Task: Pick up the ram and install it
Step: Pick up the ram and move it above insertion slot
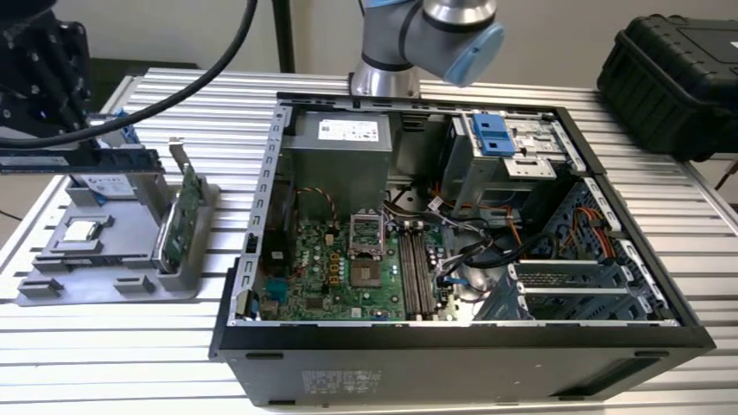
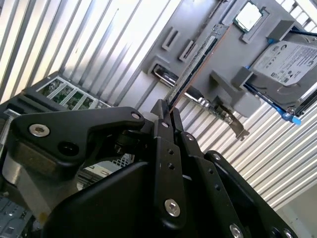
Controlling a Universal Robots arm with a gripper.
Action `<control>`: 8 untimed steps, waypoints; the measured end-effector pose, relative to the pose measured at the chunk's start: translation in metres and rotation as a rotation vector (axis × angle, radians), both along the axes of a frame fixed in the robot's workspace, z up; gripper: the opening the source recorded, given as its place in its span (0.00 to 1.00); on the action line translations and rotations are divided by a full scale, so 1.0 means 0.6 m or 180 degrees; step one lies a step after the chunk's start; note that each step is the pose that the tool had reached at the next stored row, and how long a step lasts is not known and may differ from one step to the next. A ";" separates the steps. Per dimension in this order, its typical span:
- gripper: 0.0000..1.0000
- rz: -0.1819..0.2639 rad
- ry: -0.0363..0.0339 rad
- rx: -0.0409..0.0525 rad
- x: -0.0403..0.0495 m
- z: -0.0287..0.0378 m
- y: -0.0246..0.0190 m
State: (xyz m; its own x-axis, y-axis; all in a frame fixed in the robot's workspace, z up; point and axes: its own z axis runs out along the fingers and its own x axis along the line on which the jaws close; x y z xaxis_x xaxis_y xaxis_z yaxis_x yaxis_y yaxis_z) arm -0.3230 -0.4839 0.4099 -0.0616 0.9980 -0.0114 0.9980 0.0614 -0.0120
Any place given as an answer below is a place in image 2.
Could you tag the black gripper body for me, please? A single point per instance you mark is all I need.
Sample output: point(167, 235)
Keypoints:
point(111, 210)

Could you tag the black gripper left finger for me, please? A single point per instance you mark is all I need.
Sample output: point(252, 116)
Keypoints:
point(74, 124)

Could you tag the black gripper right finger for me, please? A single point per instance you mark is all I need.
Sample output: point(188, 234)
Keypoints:
point(210, 179)

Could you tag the RAM stick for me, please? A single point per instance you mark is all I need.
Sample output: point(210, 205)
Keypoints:
point(198, 57)

